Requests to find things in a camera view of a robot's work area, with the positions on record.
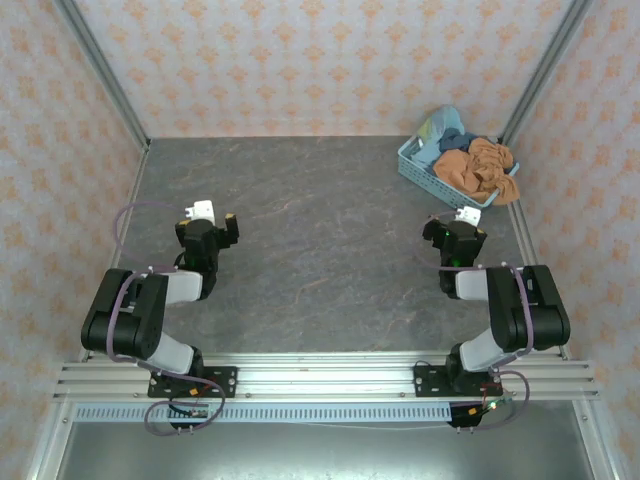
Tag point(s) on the orange printed t-shirt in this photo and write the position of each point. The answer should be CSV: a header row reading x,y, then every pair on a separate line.
x,y
470,170

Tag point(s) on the light blue plastic basket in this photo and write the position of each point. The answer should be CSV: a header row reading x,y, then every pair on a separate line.
x,y
425,175

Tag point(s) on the left small circuit board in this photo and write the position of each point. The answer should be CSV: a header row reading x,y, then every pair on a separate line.
x,y
192,412

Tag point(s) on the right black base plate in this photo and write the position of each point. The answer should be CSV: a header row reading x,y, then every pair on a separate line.
x,y
430,382

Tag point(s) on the light blue t-shirt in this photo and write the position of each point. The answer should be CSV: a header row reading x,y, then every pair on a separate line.
x,y
440,122

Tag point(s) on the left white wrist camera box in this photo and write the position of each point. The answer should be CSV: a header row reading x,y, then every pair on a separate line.
x,y
204,210

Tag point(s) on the left aluminium frame post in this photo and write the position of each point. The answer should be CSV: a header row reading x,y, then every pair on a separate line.
x,y
100,65

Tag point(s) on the grey metal sheet panel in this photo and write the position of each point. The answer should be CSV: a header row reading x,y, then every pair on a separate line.
x,y
320,455

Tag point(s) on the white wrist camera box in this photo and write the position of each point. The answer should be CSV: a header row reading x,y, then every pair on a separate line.
x,y
470,216
204,210

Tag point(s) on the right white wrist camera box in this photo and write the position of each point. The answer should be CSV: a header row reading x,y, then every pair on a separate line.
x,y
470,216

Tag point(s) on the left aluminium table rail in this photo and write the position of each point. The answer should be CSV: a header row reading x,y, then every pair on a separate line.
x,y
134,190

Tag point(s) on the small circuit board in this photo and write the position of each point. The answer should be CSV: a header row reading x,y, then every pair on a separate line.
x,y
487,407
192,412

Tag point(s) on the aluminium mounting rail beam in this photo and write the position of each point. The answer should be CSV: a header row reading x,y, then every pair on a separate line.
x,y
320,375

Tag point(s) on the aluminium frame post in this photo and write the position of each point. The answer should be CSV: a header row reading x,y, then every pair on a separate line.
x,y
545,65
100,65

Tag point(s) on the right small circuit board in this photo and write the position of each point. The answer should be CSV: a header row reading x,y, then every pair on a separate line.
x,y
487,407

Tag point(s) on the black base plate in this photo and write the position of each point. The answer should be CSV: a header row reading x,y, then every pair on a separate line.
x,y
430,382
225,382

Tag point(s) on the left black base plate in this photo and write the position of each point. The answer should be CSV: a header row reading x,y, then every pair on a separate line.
x,y
225,382

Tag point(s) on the right aluminium frame post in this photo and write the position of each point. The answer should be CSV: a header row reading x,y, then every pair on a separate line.
x,y
545,65

